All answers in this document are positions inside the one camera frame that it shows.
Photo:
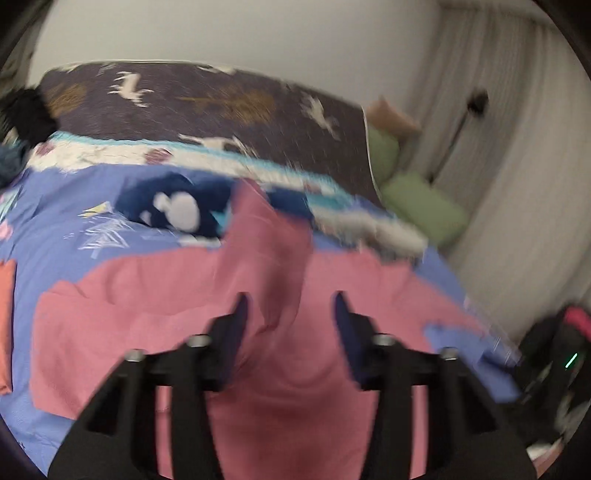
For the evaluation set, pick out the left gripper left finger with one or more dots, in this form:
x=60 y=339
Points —
x=114 y=437

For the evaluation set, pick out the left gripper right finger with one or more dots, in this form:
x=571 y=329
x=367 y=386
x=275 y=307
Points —
x=429 y=400

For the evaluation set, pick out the black floor lamp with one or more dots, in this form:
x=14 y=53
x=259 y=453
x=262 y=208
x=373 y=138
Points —
x=476 y=107

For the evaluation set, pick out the pink long sleeve shirt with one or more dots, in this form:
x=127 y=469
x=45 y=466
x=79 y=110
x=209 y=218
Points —
x=291 y=410

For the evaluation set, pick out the white teal quilt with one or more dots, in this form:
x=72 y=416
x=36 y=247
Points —
x=52 y=164

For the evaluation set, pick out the grey curtain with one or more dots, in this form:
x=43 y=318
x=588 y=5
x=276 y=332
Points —
x=522 y=172

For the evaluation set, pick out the black pink bag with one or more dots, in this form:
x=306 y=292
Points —
x=555 y=362

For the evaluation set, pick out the dark deer pattern mattress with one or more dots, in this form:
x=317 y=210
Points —
x=219 y=108

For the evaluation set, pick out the green pillow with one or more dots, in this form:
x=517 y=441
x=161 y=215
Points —
x=383 y=150
x=413 y=199

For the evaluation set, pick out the tan cushion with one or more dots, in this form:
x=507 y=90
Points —
x=382 y=116

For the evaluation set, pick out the black clothes pile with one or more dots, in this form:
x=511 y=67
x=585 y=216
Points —
x=25 y=112

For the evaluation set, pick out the orange cloth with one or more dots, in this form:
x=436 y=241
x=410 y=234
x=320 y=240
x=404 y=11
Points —
x=7 y=281

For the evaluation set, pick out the teal knitted blanket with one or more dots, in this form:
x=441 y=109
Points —
x=13 y=159

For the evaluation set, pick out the green pillow back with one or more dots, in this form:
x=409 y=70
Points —
x=383 y=150

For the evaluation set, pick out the green pillow front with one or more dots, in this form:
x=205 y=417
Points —
x=413 y=199

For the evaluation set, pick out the grey folded cloth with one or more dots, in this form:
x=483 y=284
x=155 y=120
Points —
x=357 y=227

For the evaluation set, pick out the navy star plush blanket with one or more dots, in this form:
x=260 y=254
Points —
x=201 y=209

